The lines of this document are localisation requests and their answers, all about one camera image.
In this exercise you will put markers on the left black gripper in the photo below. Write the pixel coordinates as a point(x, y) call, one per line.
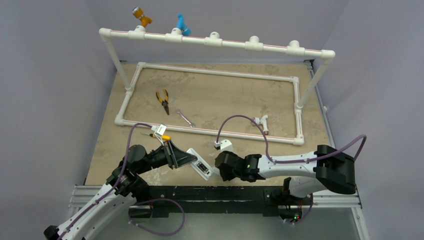
point(176, 157)

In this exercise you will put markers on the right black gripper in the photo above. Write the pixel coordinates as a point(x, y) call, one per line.
point(221, 166)

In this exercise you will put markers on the white remote control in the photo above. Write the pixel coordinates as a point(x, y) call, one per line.
point(201, 166)

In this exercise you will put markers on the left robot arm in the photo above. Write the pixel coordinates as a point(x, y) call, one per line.
point(123, 188)

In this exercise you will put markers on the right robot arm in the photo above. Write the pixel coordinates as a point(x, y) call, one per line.
point(326, 168)

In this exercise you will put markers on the silver open-end wrench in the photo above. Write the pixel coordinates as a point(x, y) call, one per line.
point(191, 124)

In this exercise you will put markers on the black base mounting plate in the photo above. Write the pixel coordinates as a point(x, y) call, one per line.
point(268, 201)

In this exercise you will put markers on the white PVC tap fitting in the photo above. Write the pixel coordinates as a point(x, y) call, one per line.
point(262, 121)

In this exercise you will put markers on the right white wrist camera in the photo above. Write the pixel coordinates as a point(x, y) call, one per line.
point(223, 145)

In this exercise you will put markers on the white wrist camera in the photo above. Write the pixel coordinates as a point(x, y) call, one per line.
point(223, 145)
point(159, 130)

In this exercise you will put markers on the yellow handled screwdriver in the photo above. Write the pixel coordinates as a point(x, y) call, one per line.
point(163, 137)

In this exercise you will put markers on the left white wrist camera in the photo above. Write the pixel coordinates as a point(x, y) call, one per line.
point(159, 130)

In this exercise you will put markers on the yellow handled pliers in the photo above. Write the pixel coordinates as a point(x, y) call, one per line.
point(164, 101)

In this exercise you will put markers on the aluminium extrusion rail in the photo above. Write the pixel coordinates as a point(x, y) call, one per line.
point(212, 194)

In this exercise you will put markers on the white PVC pipe frame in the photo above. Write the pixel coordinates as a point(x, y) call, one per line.
point(213, 40)

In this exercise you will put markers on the blue hose nozzle fitting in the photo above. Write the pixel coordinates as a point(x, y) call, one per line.
point(181, 25)

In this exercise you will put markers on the orange hose nozzle fitting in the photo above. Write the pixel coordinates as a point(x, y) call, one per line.
point(138, 13)

